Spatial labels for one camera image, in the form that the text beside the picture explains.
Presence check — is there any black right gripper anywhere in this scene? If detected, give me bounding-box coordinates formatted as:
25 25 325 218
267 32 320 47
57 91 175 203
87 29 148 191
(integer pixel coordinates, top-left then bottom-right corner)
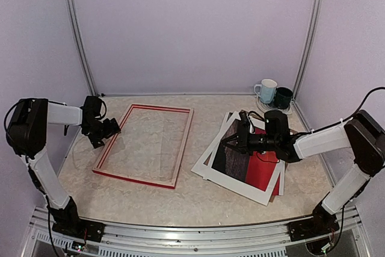
221 127 279 155

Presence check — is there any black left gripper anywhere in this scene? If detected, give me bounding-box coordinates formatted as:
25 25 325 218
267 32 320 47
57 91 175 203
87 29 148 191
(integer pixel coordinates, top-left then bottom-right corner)
82 118 121 149

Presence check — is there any red sunset photo white border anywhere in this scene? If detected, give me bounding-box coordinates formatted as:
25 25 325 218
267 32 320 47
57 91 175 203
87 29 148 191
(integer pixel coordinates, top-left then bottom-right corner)
191 113 285 206

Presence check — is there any red wooden picture frame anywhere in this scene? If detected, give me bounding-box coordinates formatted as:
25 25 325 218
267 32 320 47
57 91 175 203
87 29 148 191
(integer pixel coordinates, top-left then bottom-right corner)
92 104 194 190

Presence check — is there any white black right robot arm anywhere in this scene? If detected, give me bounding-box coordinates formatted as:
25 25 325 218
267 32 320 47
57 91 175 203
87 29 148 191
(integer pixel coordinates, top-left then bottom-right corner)
222 110 384 235

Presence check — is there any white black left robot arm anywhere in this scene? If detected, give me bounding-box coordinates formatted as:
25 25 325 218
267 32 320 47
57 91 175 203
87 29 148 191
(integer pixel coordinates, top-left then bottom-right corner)
4 96 120 236

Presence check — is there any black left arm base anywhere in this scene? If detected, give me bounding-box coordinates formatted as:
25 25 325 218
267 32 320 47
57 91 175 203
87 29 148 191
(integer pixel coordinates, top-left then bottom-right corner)
52 218 105 243

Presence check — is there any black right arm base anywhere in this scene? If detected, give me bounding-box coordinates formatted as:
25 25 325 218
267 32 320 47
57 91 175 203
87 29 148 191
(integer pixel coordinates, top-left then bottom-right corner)
288 206 340 242

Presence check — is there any white plate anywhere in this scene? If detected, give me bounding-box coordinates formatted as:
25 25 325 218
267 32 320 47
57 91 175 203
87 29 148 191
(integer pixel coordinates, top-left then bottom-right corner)
256 96 292 115

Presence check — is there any light blue mug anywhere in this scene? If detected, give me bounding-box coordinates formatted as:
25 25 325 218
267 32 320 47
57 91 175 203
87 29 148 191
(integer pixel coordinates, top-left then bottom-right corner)
253 79 277 104

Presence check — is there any dark green mug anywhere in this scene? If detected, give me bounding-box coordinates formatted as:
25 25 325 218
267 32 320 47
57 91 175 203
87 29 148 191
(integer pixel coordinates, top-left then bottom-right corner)
273 87 293 110

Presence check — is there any aluminium front rail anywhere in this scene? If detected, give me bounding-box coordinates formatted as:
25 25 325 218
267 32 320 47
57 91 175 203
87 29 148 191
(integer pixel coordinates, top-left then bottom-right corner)
20 206 372 256

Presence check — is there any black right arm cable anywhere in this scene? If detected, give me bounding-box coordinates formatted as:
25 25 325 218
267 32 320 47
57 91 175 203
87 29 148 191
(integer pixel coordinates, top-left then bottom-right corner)
339 87 385 125

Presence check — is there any left aluminium corner post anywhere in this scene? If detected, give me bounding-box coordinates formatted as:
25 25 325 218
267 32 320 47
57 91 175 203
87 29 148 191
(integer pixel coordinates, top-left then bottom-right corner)
65 0 98 96

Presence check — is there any aluminium corner post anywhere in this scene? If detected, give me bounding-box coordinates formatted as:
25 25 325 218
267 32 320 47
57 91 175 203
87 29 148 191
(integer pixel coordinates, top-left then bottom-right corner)
65 0 98 96
293 0 322 101

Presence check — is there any right aluminium corner post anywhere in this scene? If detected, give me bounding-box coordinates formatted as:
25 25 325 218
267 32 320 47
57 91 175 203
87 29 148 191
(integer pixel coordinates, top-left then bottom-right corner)
293 0 322 101

